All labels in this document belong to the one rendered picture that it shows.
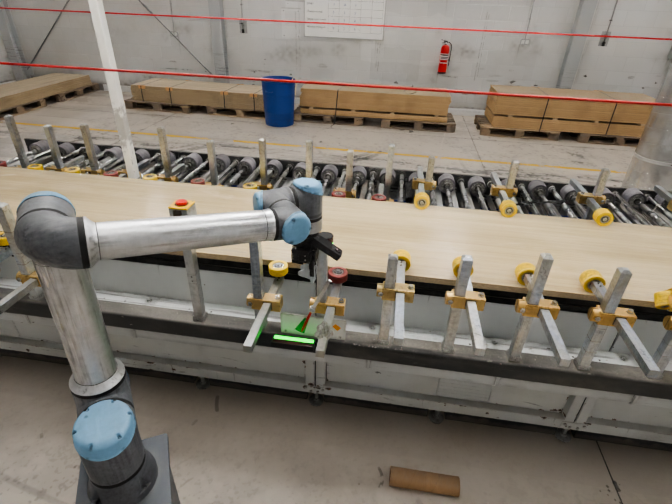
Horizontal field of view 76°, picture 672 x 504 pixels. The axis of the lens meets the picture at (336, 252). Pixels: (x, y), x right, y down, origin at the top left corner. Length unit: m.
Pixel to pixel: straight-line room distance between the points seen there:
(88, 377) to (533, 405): 1.91
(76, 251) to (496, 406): 1.95
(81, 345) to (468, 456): 1.76
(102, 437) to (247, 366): 1.13
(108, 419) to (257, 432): 1.09
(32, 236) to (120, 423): 0.56
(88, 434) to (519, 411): 1.84
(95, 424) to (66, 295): 0.36
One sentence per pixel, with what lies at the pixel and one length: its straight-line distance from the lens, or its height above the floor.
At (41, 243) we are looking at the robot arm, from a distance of 1.07.
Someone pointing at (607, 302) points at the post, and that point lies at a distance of 1.73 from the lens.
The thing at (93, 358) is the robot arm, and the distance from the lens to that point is 1.40.
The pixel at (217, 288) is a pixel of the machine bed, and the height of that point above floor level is 0.71.
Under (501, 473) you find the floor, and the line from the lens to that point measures 2.36.
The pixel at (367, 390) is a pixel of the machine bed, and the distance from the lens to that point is 2.28.
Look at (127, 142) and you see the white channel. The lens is 2.82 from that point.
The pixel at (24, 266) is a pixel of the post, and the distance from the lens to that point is 2.18.
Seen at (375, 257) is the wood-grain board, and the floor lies 0.90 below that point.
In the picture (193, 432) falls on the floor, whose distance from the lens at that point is 2.40.
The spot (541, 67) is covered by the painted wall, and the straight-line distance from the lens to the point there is 8.84.
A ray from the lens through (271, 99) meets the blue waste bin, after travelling 7.15.
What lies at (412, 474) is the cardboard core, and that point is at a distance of 2.15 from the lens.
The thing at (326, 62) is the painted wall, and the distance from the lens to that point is 8.66.
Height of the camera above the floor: 1.88
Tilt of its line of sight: 31 degrees down
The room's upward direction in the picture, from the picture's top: 2 degrees clockwise
